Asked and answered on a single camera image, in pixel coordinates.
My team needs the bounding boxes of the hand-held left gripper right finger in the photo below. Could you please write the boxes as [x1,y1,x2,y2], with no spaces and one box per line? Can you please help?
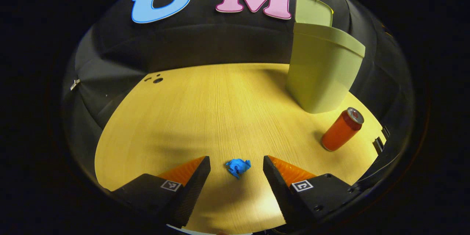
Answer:
[263,155,362,230]

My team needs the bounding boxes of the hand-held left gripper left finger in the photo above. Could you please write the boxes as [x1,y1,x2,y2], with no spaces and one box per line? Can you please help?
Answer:
[110,155,212,228]

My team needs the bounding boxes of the red pop can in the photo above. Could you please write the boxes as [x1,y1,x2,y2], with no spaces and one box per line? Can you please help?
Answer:
[321,107,365,152]

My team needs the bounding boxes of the blue paper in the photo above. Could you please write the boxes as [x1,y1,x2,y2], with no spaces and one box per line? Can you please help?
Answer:
[225,158,252,179]

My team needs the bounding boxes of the green desktop garbage bin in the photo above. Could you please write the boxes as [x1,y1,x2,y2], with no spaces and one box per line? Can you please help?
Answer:
[286,0,366,114]

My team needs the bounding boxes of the wooden desktop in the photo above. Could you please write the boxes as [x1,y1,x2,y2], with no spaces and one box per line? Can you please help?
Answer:
[94,62,387,235]

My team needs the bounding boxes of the black backdrop cloth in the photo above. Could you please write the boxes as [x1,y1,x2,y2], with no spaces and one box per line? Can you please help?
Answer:
[61,0,415,191]

